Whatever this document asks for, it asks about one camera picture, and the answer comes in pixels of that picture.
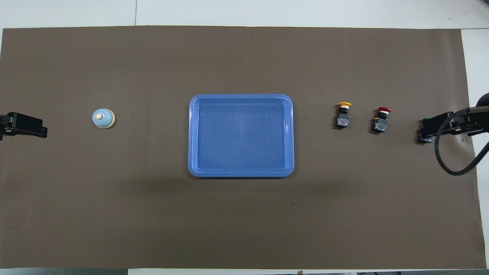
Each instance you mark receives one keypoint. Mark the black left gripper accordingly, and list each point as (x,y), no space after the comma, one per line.
(23,124)

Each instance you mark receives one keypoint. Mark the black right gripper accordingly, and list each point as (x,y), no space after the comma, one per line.
(464,123)

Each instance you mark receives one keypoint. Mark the light blue service bell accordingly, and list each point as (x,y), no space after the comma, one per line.
(102,119)

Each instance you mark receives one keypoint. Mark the blue plastic tray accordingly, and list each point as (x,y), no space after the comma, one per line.
(240,133)

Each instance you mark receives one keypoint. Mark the brown table mat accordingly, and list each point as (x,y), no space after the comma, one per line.
(244,57)

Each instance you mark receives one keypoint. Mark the yellow cap push button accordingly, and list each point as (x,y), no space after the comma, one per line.
(343,114)

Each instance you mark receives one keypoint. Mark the red cap push button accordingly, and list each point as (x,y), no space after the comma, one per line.
(381,121)

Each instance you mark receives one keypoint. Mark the green cap push button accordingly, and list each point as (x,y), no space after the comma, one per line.
(424,139)

